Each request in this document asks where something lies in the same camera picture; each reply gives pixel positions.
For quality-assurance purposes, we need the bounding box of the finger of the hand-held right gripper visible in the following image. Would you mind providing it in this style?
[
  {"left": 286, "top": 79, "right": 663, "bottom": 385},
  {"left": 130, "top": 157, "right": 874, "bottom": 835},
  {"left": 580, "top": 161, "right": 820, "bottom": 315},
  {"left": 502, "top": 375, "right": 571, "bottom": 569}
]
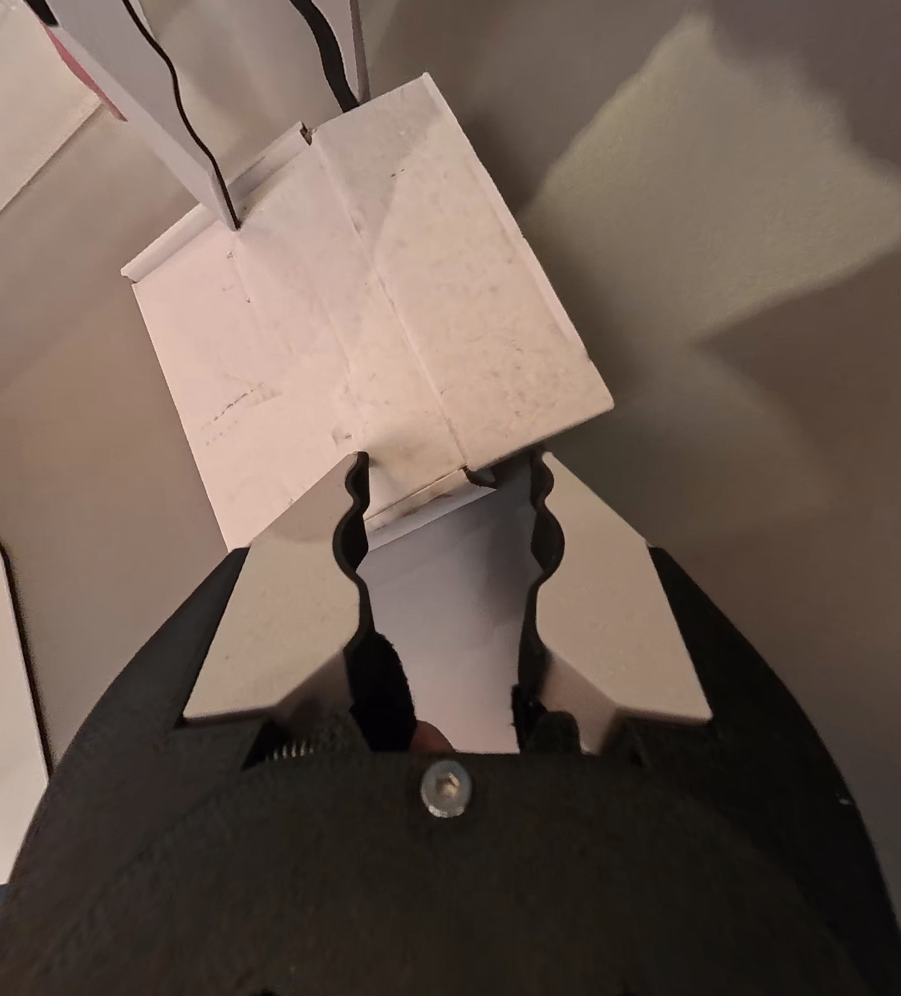
[
  {"left": 289, "top": 0, "right": 371, "bottom": 114},
  {"left": 44, "top": 0, "right": 243, "bottom": 233}
]

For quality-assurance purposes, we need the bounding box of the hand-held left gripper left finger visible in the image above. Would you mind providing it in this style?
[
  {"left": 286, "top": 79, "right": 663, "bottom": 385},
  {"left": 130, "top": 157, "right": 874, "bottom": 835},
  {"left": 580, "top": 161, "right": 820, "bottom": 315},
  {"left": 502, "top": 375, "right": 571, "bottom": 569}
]
[{"left": 180, "top": 450, "right": 375, "bottom": 728}]

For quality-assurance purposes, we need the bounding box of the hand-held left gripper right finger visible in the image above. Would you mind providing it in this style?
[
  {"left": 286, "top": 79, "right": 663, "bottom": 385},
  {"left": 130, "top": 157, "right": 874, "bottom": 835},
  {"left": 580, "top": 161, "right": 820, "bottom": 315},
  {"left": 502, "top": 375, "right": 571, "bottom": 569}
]
[{"left": 519, "top": 451, "right": 713, "bottom": 754}]

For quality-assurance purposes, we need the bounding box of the white cardboard box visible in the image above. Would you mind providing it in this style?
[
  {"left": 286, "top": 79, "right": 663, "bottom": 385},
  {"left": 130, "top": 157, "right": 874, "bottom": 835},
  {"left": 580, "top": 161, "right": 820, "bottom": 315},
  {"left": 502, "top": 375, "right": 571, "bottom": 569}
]
[{"left": 122, "top": 74, "right": 615, "bottom": 752}]

